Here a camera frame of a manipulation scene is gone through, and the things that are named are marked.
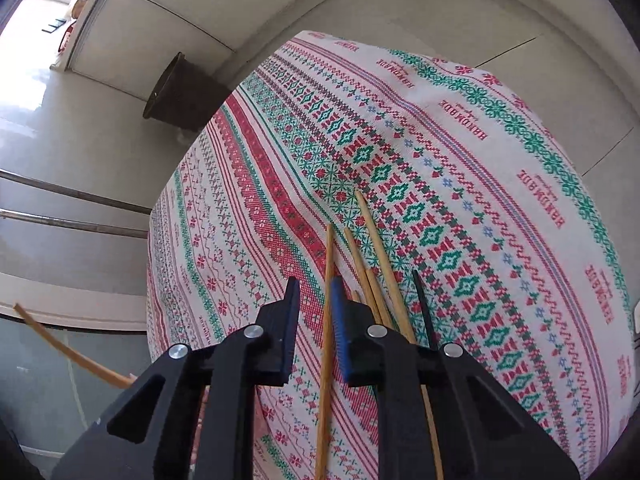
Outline patterned red green tablecloth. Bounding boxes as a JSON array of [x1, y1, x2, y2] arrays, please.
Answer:
[[146, 30, 639, 479]]

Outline white base cabinets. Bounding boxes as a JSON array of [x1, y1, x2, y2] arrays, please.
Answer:
[[53, 0, 326, 100]]

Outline dark brown trash bin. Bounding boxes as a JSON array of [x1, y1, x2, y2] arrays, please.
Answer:
[[142, 52, 231, 132]]

